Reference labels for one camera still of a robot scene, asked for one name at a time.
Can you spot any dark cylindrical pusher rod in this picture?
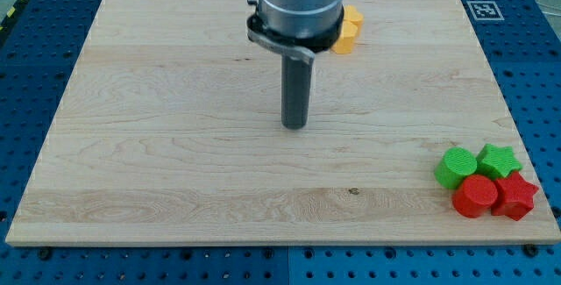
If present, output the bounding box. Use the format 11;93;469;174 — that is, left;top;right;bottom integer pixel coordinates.
281;56;313;130

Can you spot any yellow pentagon block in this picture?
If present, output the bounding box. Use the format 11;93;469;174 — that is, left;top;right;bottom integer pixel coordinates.
330;20;359;54

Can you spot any wooden board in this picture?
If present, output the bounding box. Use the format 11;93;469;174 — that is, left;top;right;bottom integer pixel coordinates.
6;0;560;247

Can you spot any yellow hexagon block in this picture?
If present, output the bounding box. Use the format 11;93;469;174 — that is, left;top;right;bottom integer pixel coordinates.
344;5;364;36

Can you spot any green cylinder block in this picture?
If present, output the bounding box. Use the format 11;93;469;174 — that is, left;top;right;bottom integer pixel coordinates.
434;147;477;189

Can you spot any red cylinder block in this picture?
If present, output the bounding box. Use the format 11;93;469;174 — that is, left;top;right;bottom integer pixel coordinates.
451;175;499;218

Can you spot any green star block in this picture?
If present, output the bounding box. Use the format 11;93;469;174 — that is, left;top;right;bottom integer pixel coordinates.
476;143;522;181

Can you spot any white fiducial marker tag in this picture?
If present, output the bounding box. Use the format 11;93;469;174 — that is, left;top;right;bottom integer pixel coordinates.
467;0;504;21

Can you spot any red star block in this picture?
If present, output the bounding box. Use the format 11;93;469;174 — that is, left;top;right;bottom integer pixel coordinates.
491;171;539;221

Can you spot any yellow black hazard tape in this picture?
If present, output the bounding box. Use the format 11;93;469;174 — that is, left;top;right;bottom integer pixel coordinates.
1;0;31;33

